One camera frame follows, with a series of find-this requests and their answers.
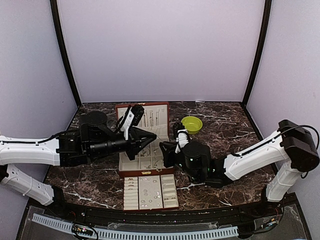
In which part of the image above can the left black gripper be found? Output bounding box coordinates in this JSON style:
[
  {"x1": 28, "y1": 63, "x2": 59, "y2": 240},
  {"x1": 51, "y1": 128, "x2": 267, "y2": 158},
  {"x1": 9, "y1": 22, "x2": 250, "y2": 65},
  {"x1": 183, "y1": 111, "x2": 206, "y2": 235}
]
[{"x1": 88, "y1": 128, "x2": 157, "y2": 161}]

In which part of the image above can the thin chain necklace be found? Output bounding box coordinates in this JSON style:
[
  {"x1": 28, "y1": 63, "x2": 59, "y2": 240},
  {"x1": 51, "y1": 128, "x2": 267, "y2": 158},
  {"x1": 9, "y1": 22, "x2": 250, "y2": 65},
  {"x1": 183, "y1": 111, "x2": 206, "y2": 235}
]
[{"x1": 151, "y1": 136, "x2": 166, "y2": 173}]

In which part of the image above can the brown wooden jewelry box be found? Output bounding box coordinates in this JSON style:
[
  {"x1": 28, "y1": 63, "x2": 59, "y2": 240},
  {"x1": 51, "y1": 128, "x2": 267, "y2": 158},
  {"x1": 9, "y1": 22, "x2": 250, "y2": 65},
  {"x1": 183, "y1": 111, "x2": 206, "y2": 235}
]
[{"x1": 118, "y1": 102, "x2": 174, "y2": 179}]

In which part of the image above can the beige jewelry tray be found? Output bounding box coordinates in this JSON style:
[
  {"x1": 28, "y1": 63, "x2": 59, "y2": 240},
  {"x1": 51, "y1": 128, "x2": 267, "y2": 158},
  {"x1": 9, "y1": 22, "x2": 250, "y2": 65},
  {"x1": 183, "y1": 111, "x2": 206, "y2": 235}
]
[{"x1": 123, "y1": 174, "x2": 179, "y2": 211}]

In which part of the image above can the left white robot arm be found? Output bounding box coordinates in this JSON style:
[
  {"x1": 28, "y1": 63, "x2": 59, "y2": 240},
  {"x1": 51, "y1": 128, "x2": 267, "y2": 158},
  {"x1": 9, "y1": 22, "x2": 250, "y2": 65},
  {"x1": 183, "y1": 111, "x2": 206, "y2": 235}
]
[{"x1": 0, "y1": 107, "x2": 157, "y2": 218}]

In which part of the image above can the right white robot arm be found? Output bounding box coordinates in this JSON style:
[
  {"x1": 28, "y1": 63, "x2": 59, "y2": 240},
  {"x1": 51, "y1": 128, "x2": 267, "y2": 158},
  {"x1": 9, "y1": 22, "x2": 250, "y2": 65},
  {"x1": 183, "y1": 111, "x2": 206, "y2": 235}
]
[{"x1": 159, "y1": 119, "x2": 320, "y2": 217}]

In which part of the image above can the green plastic bowl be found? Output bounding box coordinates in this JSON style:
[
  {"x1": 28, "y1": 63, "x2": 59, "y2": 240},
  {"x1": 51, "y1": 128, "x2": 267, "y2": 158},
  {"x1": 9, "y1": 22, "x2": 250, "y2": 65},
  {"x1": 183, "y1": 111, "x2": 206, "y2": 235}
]
[{"x1": 181, "y1": 116, "x2": 203, "y2": 135}]

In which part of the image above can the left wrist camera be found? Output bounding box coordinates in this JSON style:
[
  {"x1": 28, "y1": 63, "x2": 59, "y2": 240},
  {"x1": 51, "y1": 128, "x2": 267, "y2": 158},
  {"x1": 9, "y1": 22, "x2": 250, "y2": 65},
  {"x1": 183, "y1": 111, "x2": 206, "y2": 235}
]
[{"x1": 119, "y1": 104, "x2": 145, "y2": 141}]

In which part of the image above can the black front rail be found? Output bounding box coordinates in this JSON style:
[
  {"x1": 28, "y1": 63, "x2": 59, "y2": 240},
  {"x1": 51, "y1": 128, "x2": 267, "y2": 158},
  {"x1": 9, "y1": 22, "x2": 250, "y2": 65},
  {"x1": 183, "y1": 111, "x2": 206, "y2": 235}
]
[{"x1": 47, "y1": 198, "x2": 284, "y2": 230}]

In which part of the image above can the white slotted cable duct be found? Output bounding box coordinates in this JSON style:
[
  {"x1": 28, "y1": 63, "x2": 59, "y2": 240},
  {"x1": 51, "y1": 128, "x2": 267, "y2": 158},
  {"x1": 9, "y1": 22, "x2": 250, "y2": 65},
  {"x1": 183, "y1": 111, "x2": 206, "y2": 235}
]
[{"x1": 31, "y1": 213, "x2": 239, "y2": 240}]

